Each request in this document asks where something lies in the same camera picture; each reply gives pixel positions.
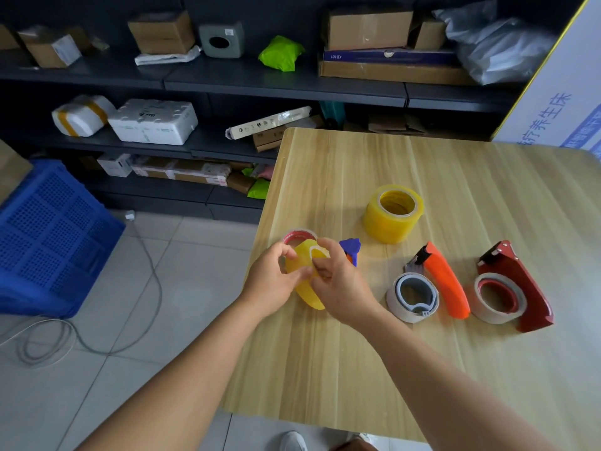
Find person's right hand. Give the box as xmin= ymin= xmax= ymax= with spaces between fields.
xmin=311 ymin=237 xmax=384 ymax=327

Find person's left hand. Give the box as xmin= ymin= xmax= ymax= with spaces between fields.
xmin=241 ymin=241 xmax=314 ymax=320

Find small yellow tape roll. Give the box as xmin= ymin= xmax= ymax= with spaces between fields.
xmin=285 ymin=239 xmax=331 ymax=311

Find person's left forearm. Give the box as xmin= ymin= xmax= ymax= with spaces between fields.
xmin=74 ymin=294 xmax=273 ymax=451

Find person's right forearm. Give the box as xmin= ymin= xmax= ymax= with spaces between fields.
xmin=354 ymin=303 xmax=560 ymax=451

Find blue tape cutter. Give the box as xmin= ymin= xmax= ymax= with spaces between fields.
xmin=339 ymin=238 xmax=362 ymax=267

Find clear tape roll red core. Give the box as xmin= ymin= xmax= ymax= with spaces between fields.
xmin=282 ymin=229 xmax=319 ymax=247

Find white tape roll grey core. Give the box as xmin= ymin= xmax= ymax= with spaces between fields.
xmin=386 ymin=272 xmax=440 ymax=324

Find large yellow tape roll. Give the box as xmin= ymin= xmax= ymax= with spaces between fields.
xmin=363 ymin=185 xmax=425 ymax=245

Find brown wrapped parcel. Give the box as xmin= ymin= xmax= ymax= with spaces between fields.
xmin=227 ymin=171 xmax=257 ymax=195

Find orange tape dispenser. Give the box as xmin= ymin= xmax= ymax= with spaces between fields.
xmin=405 ymin=241 xmax=471 ymax=320

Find low cardboard box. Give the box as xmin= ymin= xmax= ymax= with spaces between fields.
xmin=252 ymin=115 xmax=326 ymax=153

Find long white narrow box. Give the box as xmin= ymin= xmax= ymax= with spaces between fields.
xmin=225 ymin=106 xmax=312 ymax=140

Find long labelled cardboard box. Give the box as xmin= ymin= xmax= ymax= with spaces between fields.
xmin=131 ymin=156 xmax=233 ymax=187

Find teal object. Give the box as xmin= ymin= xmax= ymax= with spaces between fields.
xmin=320 ymin=101 xmax=346 ymax=129

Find white tape roll red core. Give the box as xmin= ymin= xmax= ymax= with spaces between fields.
xmin=467 ymin=272 xmax=528 ymax=325

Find person's white shoe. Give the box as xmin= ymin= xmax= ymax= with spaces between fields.
xmin=278 ymin=431 xmax=309 ymax=451

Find folded flat cardboard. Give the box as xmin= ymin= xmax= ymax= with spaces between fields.
xmin=367 ymin=112 xmax=428 ymax=136

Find dark metal shelving unit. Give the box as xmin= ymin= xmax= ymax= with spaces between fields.
xmin=0 ymin=0 xmax=583 ymax=226

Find red metal tape dispenser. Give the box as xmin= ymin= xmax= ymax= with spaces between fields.
xmin=475 ymin=240 xmax=555 ymax=333

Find long flat cardboard box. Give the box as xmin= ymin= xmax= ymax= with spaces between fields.
xmin=318 ymin=60 xmax=480 ymax=86

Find white foam box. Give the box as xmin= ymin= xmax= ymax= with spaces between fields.
xmin=107 ymin=99 xmax=199 ymax=146

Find small white box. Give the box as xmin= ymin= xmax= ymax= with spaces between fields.
xmin=97 ymin=153 xmax=134 ymax=178

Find bright green plastic parcel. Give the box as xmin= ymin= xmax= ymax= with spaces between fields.
xmin=258 ymin=35 xmax=306 ymax=73

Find flat dark blue box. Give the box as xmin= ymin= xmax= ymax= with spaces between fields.
xmin=323 ymin=48 xmax=461 ymax=66

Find taped wide cardboard box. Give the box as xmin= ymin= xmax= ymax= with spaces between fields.
xmin=322 ymin=8 xmax=414 ymax=51

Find grey box with round hole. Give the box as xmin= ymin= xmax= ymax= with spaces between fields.
xmin=198 ymin=21 xmax=246 ymax=60

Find blue plastic crate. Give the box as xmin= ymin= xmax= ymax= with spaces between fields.
xmin=0 ymin=158 xmax=126 ymax=319

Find white plastic parcel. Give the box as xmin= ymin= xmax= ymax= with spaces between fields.
xmin=134 ymin=45 xmax=203 ymax=66

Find small cardboard box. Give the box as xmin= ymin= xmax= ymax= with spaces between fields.
xmin=409 ymin=18 xmax=448 ymax=51

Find white parcel with yellow tape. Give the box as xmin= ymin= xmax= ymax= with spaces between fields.
xmin=51 ymin=94 xmax=116 ymax=138

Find plain cardboard box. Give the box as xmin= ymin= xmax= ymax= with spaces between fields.
xmin=127 ymin=10 xmax=196 ymax=56

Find grey plastic bags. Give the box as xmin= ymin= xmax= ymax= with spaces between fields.
xmin=432 ymin=0 xmax=559 ymax=86

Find large white and blue carton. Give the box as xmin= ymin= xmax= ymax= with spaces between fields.
xmin=491 ymin=0 xmax=601 ymax=159

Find brown cardboard sheet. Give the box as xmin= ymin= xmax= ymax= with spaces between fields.
xmin=0 ymin=139 xmax=33 ymax=205

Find cardboard box with white label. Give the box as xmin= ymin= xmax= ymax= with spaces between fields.
xmin=17 ymin=25 xmax=93 ymax=69

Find grey cable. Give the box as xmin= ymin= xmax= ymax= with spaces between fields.
xmin=0 ymin=220 xmax=163 ymax=368

